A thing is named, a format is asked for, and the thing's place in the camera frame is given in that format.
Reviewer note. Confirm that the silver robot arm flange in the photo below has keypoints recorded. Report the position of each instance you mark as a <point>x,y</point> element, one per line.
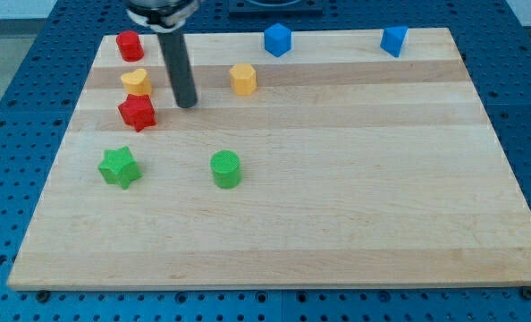
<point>162,16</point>

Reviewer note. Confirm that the yellow hexagon block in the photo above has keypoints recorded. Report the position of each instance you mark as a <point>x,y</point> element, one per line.
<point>243,79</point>

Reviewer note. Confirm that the green star block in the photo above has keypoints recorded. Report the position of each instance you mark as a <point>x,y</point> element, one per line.
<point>119,167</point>

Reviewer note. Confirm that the red cylinder block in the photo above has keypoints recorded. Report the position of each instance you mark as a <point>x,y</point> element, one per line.
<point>129,46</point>

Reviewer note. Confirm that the blue triangular prism block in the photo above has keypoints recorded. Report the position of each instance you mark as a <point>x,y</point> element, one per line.
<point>392,39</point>

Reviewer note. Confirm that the light wooden board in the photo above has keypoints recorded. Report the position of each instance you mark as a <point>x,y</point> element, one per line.
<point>359,170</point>

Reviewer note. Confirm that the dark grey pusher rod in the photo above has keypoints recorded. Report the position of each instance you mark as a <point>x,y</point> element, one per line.
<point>177,62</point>

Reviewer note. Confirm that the green cylinder block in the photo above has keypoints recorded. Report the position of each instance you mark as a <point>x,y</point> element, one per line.
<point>225,168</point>

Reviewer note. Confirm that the yellow heart block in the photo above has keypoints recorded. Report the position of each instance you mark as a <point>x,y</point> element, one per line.
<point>137,82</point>

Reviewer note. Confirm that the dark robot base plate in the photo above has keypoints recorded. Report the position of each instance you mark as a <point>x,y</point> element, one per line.
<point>242,8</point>

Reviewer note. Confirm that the red star block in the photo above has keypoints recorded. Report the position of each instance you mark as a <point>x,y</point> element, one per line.
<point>138,112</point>

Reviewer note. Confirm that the blue cube block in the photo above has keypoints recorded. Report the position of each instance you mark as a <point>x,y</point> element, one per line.
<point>278,40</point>

